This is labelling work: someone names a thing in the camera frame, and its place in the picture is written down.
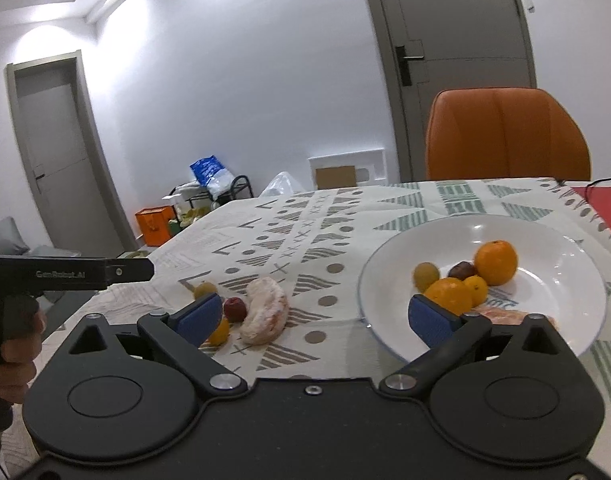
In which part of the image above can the small yellow tangerine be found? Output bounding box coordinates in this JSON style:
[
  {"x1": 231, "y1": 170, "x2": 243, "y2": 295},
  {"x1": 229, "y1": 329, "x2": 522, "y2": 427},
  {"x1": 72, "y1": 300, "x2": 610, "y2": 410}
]
[
  {"x1": 463, "y1": 275, "x2": 489, "y2": 308},
  {"x1": 206, "y1": 316, "x2": 230, "y2": 347}
]

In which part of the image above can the large front orange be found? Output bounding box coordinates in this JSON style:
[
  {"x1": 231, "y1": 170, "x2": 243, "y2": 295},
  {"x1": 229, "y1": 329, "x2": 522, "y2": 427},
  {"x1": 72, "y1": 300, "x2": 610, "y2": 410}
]
[{"x1": 423, "y1": 278, "x2": 473, "y2": 316}]

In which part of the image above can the large orange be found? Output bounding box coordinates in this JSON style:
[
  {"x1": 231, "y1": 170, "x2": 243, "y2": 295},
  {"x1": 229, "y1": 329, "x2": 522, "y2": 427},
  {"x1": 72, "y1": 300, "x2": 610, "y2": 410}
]
[
  {"x1": 423, "y1": 278, "x2": 473, "y2": 316},
  {"x1": 473, "y1": 240, "x2": 518, "y2": 286}
]

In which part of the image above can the green-yellow round fruit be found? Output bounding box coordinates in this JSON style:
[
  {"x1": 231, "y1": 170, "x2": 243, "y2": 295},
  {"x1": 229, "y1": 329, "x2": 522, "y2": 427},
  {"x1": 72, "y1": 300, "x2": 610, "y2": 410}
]
[{"x1": 194, "y1": 282, "x2": 217, "y2": 299}]

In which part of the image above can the short peeled pomelo segment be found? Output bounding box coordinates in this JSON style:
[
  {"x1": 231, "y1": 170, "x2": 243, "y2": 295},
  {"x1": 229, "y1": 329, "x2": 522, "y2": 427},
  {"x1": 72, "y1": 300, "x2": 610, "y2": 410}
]
[{"x1": 476, "y1": 306, "x2": 529, "y2": 326}]

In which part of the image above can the dark red jujube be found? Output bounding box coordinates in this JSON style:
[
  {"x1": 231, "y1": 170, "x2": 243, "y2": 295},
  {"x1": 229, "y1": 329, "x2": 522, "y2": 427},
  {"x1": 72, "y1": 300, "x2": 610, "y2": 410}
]
[
  {"x1": 447, "y1": 261, "x2": 478, "y2": 281},
  {"x1": 223, "y1": 297, "x2": 248, "y2": 323}
]

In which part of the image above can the small greenish-yellow citrus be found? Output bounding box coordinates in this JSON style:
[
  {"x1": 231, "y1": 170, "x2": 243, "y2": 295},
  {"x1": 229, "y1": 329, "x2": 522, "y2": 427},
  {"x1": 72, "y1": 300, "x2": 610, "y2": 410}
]
[{"x1": 412, "y1": 262, "x2": 441, "y2": 292}]

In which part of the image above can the long peeled pomelo segment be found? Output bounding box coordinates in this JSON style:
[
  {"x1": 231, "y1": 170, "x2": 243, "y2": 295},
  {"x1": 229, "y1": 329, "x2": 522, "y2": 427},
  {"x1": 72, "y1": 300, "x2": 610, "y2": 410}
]
[{"x1": 239, "y1": 278, "x2": 289, "y2": 346}]

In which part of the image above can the person's left hand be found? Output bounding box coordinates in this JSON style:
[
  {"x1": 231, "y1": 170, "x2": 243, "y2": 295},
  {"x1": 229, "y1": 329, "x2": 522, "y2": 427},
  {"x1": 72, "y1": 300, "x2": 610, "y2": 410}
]
[{"x1": 0, "y1": 310, "x2": 47, "y2": 404}]

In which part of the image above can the grey sofa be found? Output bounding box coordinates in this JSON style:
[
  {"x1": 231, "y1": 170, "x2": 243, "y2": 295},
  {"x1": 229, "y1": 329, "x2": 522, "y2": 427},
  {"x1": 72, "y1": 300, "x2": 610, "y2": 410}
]
[{"x1": 0, "y1": 216, "x2": 82, "y2": 331}]

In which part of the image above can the green box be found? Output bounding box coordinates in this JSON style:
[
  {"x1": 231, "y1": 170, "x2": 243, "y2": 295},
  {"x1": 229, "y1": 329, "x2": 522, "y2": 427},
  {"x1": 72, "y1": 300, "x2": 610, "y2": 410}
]
[{"x1": 168, "y1": 219, "x2": 183, "y2": 237}]

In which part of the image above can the orange paper bag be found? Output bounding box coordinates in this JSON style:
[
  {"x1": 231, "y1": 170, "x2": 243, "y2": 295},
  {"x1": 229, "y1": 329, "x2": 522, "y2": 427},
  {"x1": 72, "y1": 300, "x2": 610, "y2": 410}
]
[{"x1": 135, "y1": 206, "x2": 176, "y2": 247}]

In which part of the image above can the grey door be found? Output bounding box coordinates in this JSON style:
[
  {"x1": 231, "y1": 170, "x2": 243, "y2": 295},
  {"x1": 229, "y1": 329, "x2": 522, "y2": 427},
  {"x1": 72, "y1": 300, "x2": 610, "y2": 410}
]
[
  {"x1": 367, "y1": 0, "x2": 537, "y2": 182},
  {"x1": 6, "y1": 51, "x2": 137, "y2": 257}
]

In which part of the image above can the white ceramic plate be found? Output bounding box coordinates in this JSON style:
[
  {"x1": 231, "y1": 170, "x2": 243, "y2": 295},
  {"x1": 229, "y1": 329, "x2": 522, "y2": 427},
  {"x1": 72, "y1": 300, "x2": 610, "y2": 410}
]
[{"x1": 357, "y1": 214, "x2": 608, "y2": 361}]

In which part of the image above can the black metal shoe rack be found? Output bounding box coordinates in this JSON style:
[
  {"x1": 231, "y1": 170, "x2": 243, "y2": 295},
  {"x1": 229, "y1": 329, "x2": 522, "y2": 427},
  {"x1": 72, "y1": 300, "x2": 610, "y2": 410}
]
[{"x1": 163, "y1": 176, "x2": 254, "y2": 211}]

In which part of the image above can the patterned white tablecloth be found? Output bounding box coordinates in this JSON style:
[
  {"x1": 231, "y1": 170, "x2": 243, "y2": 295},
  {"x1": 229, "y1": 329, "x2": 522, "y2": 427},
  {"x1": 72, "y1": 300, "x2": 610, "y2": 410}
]
[{"x1": 0, "y1": 178, "x2": 611, "y2": 476}]

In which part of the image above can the blue and white plastic bag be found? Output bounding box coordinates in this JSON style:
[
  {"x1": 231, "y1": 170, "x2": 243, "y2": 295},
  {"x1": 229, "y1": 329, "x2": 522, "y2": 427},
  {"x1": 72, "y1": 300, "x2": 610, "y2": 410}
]
[{"x1": 190, "y1": 155, "x2": 235, "y2": 198}]

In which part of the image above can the clear plastic bag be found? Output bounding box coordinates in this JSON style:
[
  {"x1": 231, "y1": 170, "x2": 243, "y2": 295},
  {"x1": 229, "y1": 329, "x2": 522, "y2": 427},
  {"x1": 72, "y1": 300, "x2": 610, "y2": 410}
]
[{"x1": 260, "y1": 171, "x2": 305, "y2": 197}]

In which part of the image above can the white foam packaging with cardboard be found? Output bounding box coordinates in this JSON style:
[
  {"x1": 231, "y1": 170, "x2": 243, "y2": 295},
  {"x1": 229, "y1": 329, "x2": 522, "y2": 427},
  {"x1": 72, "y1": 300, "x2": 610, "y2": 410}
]
[{"x1": 309, "y1": 148, "x2": 389, "y2": 190}]

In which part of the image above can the orange leather chair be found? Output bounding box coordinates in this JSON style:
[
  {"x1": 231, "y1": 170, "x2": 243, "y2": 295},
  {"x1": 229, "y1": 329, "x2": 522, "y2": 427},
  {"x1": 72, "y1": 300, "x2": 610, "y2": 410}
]
[{"x1": 426, "y1": 88, "x2": 592, "y2": 181}]

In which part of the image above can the red orange placemat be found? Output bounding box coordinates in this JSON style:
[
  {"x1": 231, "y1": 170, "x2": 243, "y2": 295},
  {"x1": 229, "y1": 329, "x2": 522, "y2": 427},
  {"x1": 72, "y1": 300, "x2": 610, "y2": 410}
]
[{"x1": 568, "y1": 179, "x2": 611, "y2": 231}]

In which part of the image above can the black cable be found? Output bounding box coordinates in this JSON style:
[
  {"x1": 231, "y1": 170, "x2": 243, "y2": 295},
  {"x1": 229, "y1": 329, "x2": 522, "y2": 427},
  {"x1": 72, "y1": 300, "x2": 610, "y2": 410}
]
[{"x1": 555, "y1": 174, "x2": 611, "y2": 196}]

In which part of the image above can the black door lock handle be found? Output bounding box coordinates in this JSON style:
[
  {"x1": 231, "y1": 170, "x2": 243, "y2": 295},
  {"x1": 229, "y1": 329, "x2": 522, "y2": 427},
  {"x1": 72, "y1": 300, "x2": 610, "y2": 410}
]
[{"x1": 394, "y1": 46, "x2": 425, "y2": 87}]

